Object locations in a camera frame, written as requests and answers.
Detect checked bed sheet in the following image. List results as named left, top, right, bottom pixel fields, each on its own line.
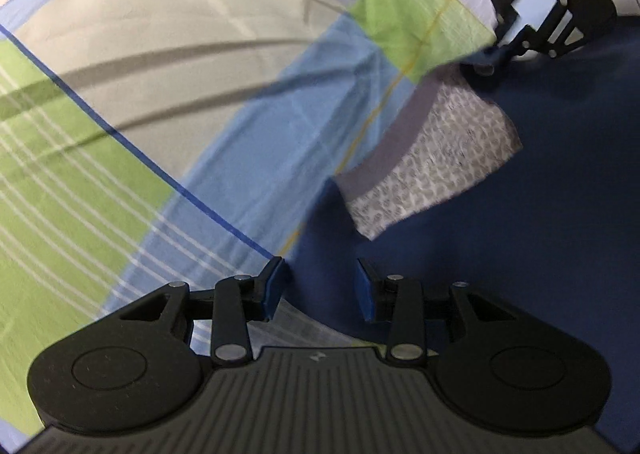
left=0, top=0, right=501, bottom=440

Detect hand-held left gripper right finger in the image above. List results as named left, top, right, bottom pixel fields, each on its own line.
left=356, top=258, right=516, bottom=367

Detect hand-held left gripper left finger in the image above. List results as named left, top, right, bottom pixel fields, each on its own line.
left=120, top=257, right=286, bottom=366

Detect navy blue pants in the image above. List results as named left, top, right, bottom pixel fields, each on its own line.
left=285, top=17, right=640, bottom=445

